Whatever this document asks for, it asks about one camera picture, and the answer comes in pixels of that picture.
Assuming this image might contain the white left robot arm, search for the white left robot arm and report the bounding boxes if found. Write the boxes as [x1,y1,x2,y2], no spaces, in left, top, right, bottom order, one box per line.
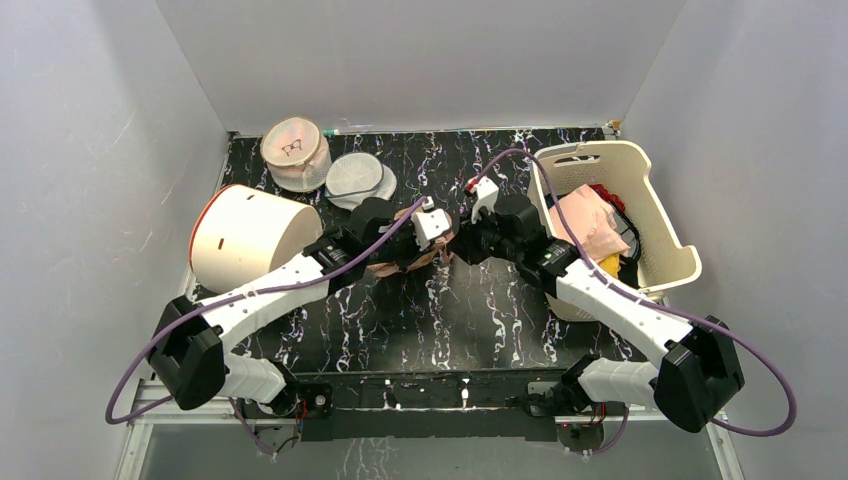
[143,197,453,416]

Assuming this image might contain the red lace garment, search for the red lace garment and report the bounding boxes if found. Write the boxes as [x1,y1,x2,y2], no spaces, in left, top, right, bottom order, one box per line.
[590,184,626,212]

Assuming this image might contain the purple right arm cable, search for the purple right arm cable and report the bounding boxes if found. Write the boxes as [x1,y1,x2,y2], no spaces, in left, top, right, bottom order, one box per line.
[473,148,798,438]

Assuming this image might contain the white round mesh laundry bag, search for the white round mesh laundry bag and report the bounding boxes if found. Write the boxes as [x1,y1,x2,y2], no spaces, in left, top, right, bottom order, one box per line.
[324,152,397,211]

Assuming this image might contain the grey black garment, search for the grey black garment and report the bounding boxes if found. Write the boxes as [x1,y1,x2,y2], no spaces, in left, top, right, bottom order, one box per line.
[612,204,642,289]

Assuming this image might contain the cream cylindrical bin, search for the cream cylindrical bin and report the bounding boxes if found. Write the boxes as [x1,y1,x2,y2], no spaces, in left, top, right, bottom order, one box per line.
[188,184,323,293]

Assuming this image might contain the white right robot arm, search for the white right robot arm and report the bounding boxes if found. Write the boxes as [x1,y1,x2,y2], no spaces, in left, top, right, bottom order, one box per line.
[450,192,744,433]

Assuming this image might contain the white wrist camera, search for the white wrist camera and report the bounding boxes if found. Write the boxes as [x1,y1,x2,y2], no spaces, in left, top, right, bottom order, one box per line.
[465,176,499,224]
[410,196,452,252]

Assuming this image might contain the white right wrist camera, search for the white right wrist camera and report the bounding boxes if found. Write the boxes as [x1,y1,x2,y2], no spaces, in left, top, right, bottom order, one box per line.
[465,176,499,224]

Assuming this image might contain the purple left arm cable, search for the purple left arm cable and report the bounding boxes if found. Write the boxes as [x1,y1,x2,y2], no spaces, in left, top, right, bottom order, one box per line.
[105,195,429,426]

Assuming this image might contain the cream plastic laundry basket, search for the cream plastic laundry basket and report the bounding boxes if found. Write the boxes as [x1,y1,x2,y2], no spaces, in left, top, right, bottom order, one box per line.
[535,141,702,300]

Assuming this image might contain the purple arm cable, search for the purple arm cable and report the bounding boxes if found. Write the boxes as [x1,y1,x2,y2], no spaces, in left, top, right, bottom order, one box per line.
[473,148,798,438]
[105,195,429,426]

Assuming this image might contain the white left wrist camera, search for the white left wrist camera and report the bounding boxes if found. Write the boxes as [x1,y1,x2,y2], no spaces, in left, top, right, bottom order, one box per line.
[410,196,452,252]

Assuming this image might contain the yellow garment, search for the yellow garment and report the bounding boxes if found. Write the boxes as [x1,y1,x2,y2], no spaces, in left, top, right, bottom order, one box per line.
[598,253,626,279]

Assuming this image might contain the pink round mesh laundry bag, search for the pink round mesh laundry bag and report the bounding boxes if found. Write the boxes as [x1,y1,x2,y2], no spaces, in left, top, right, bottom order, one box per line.
[260,117,332,193]

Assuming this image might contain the pink garment in basket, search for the pink garment in basket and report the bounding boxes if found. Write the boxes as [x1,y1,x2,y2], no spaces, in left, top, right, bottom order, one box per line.
[558,184,630,261]

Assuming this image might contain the peach patterned mesh laundry bag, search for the peach patterned mesh laundry bag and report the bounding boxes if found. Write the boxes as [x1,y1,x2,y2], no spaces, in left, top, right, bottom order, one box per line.
[367,214,455,278]

